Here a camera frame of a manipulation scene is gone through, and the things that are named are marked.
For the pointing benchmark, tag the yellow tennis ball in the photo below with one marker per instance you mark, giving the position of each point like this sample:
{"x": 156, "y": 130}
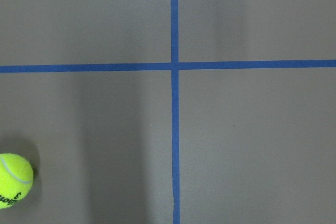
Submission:
{"x": 17, "y": 178}

